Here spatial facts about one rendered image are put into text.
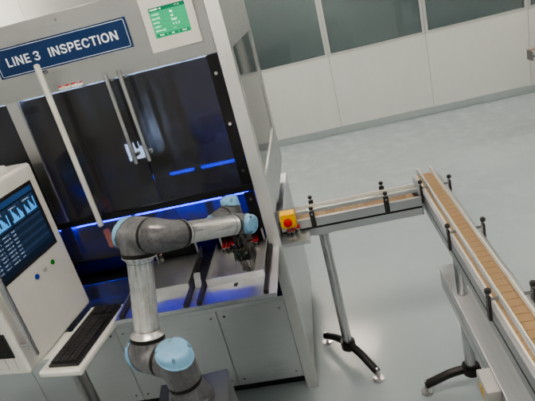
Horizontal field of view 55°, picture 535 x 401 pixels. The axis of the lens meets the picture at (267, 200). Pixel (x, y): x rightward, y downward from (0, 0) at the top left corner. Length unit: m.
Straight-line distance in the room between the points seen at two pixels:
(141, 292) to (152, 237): 0.22
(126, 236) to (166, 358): 0.40
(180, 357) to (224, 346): 1.10
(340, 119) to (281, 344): 4.66
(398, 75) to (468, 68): 0.87
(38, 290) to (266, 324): 1.09
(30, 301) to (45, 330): 0.16
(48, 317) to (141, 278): 0.81
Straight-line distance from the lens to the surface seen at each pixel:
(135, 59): 2.27
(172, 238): 1.63
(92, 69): 2.33
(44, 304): 2.46
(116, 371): 3.05
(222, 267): 2.38
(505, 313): 1.75
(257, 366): 2.86
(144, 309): 1.77
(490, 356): 2.18
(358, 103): 6.96
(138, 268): 1.73
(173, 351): 1.73
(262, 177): 2.30
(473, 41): 7.14
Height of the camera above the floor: 1.98
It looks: 22 degrees down
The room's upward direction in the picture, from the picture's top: 15 degrees counter-clockwise
